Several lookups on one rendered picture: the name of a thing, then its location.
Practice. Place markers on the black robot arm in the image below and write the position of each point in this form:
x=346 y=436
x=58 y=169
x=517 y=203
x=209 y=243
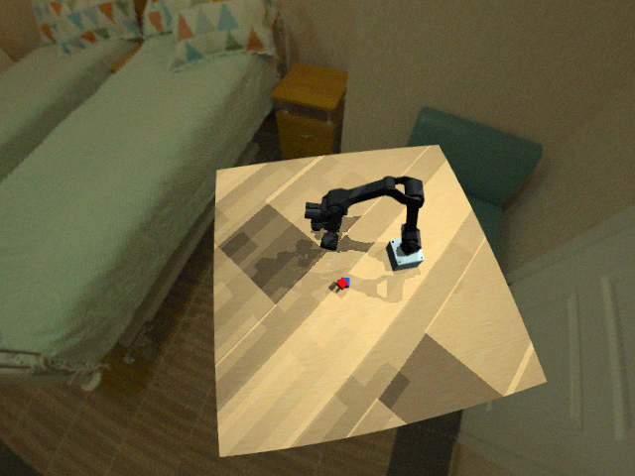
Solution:
x=337 y=201

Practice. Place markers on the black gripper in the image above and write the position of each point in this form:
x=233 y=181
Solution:
x=330 y=238

